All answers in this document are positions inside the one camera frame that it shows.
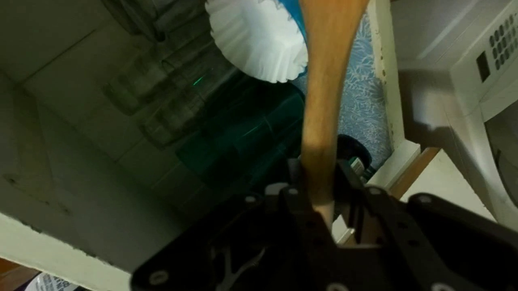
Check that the white microwave oven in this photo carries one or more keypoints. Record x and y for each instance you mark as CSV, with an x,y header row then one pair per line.
x,y
459,78

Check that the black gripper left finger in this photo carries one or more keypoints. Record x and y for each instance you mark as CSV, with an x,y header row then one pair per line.
x,y
234,248

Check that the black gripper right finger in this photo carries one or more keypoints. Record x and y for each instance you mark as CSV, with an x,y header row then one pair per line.
x,y
425,243

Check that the white coffee filters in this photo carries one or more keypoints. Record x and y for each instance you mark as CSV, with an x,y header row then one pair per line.
x,y
266,39

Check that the wooden spoon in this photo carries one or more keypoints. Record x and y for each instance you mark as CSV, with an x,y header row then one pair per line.
x,y
331,30

